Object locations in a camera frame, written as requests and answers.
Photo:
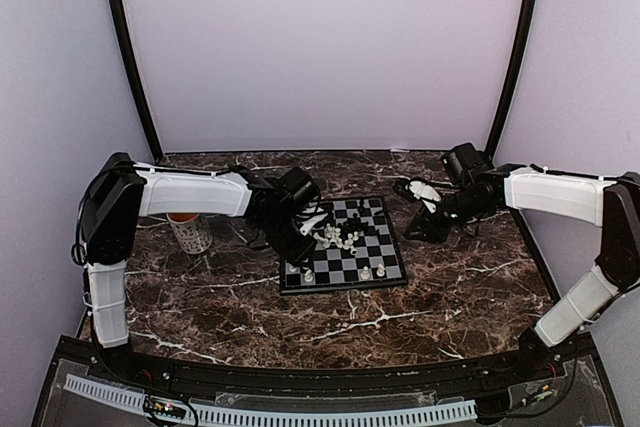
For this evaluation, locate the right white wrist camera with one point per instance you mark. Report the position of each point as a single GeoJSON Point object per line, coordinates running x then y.
{"type": "Point", "coordinates": [414, 189]}

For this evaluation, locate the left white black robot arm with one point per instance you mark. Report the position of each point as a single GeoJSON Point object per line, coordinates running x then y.
{"type": "Point", "coordinates": [124, 191]}

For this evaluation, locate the black frame post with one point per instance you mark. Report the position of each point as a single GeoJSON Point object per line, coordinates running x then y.
{"type": "Point", "coordinates": [123, 36]}
{"type": "Point", "coordinates": [512, 74]}

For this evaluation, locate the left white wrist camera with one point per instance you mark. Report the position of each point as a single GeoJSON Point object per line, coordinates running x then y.
{"type": "Point", "coordinates": [309, 224]}

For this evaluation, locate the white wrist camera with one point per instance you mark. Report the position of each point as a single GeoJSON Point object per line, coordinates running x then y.
{"type": "Point", "coordinates": [309, 224]}
{"type": "Point", "coordinates": [414, 189]}

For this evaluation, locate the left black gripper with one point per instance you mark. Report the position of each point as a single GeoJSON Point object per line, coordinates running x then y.
{"type": "Point", "coordinates": [298, 255]}

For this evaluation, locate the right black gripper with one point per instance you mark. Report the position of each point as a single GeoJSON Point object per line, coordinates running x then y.
{"type": "Point", "coordinates": [425, 221]}

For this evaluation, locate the left black frame post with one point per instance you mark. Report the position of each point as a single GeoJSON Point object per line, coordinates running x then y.
{"type": "Point", "coordinates": [123, 36]}

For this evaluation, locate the black front rail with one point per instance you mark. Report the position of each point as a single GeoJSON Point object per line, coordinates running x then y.
{"type": "Point", "coordinates": [483, 376]}

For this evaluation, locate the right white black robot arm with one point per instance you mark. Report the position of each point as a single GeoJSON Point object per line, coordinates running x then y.
{"type": "Point", "coordinates": [610, 205]}

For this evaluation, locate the right black frame post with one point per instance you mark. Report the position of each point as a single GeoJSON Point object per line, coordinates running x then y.
{"type": "Point", "coordinates": [512, 74]}

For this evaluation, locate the white patterned mug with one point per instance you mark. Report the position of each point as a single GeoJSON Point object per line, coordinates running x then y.
{"type": "Point", "coordinates": [191, 231]}

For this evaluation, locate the white slotted cable duct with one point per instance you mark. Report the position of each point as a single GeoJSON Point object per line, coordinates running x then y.
{"type": "Point", "coordinates": [245, 410]}

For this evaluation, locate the black grey chessboard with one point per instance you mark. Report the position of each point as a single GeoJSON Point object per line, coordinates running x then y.
{"type": "Point", "coordinates": [357, 232]}

